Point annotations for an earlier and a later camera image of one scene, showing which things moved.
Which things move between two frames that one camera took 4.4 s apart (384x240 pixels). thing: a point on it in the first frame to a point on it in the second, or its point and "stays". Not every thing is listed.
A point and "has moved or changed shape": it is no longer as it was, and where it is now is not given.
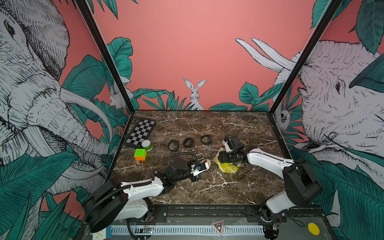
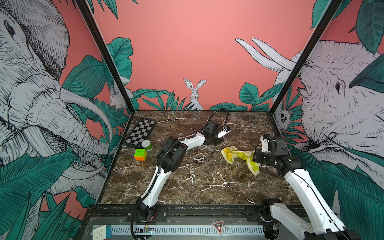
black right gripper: [223, 157] to [257, 154]
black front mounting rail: [168, 214] stays
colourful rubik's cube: [140, 154] stays
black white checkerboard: [141, 132] stays
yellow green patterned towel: [229, 167] has moved or changed shape
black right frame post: [331, 8] stays
